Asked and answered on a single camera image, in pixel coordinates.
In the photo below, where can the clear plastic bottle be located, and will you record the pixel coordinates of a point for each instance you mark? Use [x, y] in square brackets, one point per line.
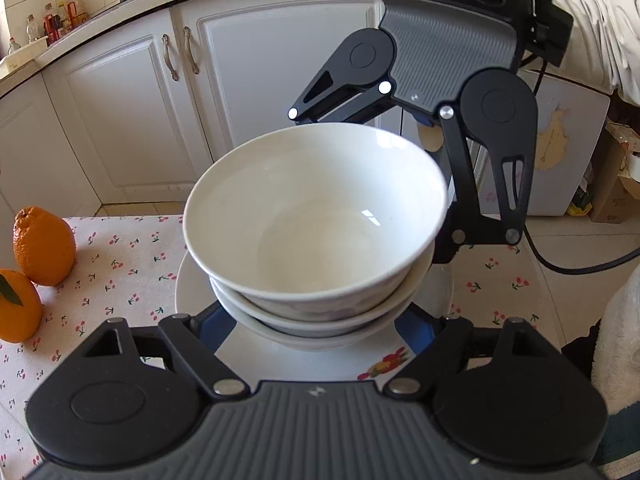
[32, 30]

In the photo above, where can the stained white fruit print plate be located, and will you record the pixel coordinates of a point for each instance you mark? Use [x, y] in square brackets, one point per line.
[300, 367]

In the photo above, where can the red label bottle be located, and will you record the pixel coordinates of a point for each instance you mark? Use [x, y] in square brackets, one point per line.
[49, 22]

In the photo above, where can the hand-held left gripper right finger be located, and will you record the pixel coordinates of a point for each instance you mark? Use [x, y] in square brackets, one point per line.
[415, 331]

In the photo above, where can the cardboard box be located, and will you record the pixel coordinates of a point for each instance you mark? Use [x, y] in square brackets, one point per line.
[610, 185]

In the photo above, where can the bumpy orange without leaf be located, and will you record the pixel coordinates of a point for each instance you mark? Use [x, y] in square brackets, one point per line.
[44, 246]

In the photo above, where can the pale blue small fridge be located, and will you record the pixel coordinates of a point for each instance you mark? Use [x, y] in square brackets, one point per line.
[565, 160]

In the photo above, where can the white ceramic bowl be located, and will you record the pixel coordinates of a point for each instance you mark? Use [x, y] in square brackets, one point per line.
[320, 343]
[320, 325]
[310, 200]

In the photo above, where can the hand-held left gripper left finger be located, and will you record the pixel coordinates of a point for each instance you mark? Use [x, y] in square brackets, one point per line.
[220, 324]

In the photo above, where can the orange with green leaf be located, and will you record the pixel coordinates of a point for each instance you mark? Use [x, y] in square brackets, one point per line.
[17, 307]

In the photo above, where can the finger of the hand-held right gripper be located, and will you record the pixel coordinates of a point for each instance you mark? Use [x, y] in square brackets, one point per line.
[462, 185]
[320, 101]

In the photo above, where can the cooking oil bottle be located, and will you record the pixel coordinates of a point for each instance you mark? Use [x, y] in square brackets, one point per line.
[75, 10]

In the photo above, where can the cherry print tablecloth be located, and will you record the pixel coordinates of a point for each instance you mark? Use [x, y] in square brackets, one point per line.
[125, 260]

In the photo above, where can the white fleece garment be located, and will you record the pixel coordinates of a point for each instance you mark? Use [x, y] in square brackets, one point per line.
[620, 350]

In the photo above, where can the white plastic tray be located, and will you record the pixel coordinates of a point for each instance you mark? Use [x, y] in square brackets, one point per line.
[20, 55]

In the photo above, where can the white kitchen cabinet unit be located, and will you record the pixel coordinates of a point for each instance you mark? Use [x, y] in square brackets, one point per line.
[125, 110]

